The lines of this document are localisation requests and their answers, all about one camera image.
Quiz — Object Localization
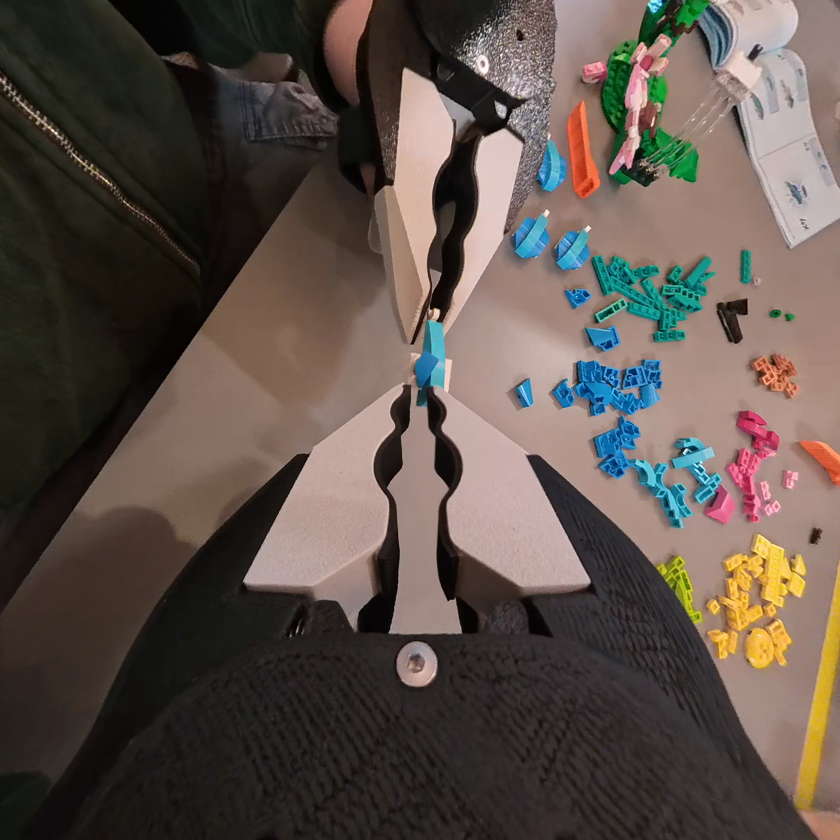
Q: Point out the pile of light blue arch bricks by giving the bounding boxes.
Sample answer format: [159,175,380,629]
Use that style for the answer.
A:
[630,436,717,530]

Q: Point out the orange brick separator tool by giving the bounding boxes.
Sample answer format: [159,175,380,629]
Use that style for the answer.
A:
[566,100,602,200]

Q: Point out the pile of teal bricks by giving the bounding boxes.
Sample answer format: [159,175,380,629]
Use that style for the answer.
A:
[591,255,716,344]

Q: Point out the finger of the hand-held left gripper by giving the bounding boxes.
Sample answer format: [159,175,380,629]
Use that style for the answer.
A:
[369,66,462,346]
[433,128,526,324]

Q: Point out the pile of magenta bricks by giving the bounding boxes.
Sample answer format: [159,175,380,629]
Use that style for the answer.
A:
[705,410,782,525]

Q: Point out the black bricks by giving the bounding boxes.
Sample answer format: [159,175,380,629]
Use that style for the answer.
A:
[715,298,749,345]

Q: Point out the blue denim jeans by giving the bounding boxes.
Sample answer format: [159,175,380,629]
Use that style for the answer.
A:
[164,52,341,217]

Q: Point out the yellow strip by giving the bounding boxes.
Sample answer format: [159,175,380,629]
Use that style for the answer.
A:
[793,646,840,812]

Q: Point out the orange curved brick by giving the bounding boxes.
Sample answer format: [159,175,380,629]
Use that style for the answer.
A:
[798,440,840,486]

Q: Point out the pile of yellow bricks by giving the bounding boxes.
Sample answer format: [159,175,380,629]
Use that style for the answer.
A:
[705,533,809,671]

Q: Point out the building instruction booklet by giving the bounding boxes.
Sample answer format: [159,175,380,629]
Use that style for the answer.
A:
[696,0,840,250]

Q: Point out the pile of azure bricks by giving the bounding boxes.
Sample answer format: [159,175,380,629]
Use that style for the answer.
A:
[592,416,641,479]

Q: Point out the pile of lime green bricks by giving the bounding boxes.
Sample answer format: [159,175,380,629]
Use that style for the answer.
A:
[656,556,704,625]

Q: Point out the pile of brown orange bricks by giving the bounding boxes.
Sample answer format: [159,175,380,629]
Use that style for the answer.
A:
[751,354,801,400]

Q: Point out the pile of blue wedge bricks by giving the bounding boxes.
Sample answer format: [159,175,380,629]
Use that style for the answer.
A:
[574,359,664,417]

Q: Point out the light blue round brick assembly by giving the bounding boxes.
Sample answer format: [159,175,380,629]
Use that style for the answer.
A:
[410,308,455,395]
[553,225,593,272]
[511,210,551,261]
[536,139,568,193]

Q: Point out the green flower brick model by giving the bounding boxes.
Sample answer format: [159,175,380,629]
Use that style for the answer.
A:
[604,0,704,189]

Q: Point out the person's left hand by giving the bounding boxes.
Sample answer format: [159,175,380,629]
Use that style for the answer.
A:
[323,3,370,101]

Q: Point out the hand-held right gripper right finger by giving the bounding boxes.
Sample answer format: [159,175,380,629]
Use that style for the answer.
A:
[427,391,592,632]

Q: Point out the white block with clear rods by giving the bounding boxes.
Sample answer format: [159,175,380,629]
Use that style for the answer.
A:
[633,45,767,186]

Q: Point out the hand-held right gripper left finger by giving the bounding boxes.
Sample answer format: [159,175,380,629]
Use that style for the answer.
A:
[244,385,412,632]

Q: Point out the dark green zip jacket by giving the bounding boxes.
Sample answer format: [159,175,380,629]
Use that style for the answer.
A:
[0,0,217,526]

